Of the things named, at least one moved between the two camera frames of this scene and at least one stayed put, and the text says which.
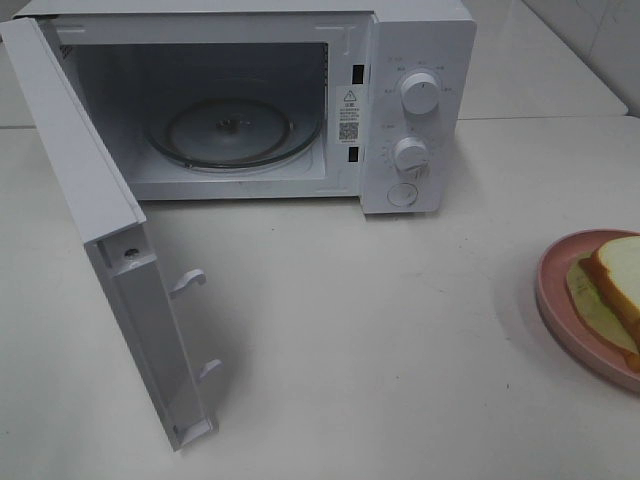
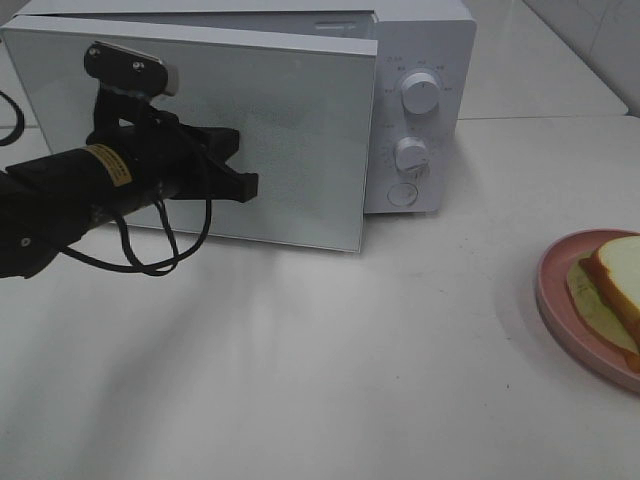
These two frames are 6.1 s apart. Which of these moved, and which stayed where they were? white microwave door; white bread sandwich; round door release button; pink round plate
Moved: white microwave door
Stayed: round door release button; white bread sandwich; pink round plate
